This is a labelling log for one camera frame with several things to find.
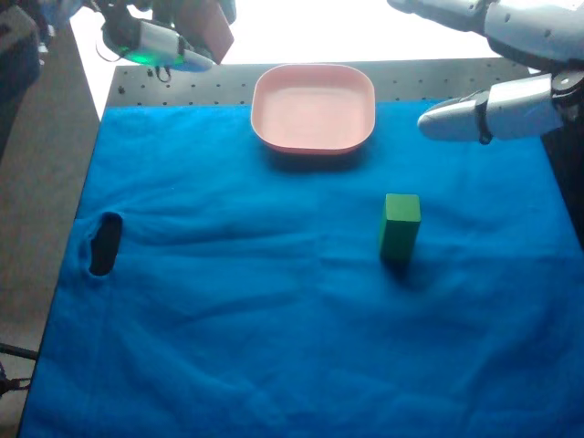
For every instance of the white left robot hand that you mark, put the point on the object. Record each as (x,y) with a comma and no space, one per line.
(155,43)

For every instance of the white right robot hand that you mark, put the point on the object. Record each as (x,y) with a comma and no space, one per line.
(520,107)

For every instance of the red block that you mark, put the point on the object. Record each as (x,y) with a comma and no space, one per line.
(205,32)

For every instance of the green rectangular block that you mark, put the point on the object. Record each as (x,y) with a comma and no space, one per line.
(399,228)

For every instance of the pink square plate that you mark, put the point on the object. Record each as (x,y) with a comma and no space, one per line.
(312,109)

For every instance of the blue cloth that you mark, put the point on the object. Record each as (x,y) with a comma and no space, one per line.
(274,296)

